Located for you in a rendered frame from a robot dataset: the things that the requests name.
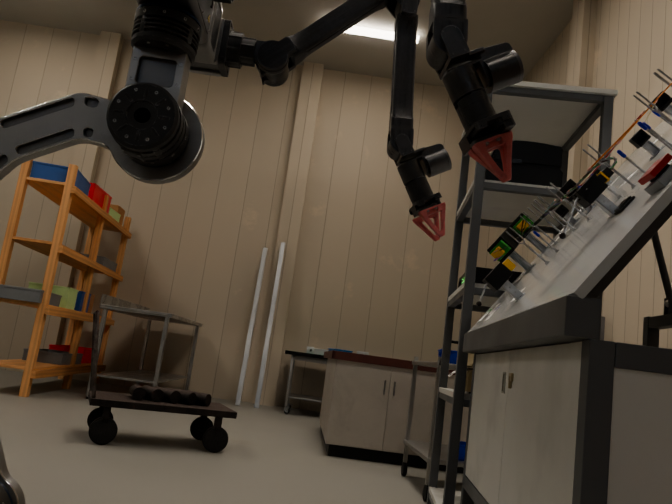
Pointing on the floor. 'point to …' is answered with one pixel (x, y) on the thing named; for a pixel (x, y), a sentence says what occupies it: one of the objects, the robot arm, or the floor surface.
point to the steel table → (144, 341)
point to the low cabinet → (379, 408)
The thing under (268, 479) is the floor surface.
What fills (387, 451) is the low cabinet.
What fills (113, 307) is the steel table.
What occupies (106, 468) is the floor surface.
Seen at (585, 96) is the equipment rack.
